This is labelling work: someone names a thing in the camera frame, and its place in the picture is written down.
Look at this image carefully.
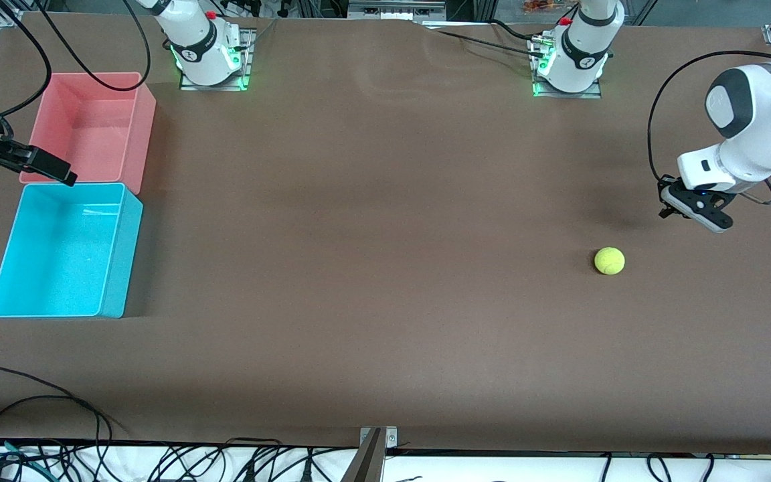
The black base cable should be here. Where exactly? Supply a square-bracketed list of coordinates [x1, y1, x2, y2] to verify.
[436, 28, 547, 58]
[489, 19, 547, 42]

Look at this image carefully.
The grey device box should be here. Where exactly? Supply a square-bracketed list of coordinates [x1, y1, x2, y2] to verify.
[347, 0, 448, 21]

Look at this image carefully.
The thin black cable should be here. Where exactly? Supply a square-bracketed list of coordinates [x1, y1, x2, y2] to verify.
[0, 395, 113, 446]
[0, 365, 132, 436]

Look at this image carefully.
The yellow tennis ball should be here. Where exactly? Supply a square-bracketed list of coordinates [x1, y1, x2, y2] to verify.
[594, 247, 626, 276]

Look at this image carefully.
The pink plastic bin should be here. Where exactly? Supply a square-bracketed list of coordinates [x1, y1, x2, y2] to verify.
[19, 72, 157, 195]

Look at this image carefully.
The grey metal post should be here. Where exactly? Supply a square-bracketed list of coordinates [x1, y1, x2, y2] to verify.
[342, 428, 386, 482]

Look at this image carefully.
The blue plastic bin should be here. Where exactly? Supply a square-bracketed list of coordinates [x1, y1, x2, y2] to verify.
[0, 182, 144, 319]

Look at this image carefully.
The silver mounting plate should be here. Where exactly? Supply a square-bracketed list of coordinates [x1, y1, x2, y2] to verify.
[360, 426, 398, 449]

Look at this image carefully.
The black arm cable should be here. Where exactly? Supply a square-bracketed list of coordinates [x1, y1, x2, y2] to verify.
[648, 50, 771, 185]
[0, 0, 52, 138]
[36, 0, 152, 92]

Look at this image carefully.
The teal cable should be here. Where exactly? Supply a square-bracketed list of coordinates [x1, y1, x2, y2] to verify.
[0, 435, 48, 477]

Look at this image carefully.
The brown table cover sheet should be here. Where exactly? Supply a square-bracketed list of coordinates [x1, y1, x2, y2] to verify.
[0, 12, 771, 457]

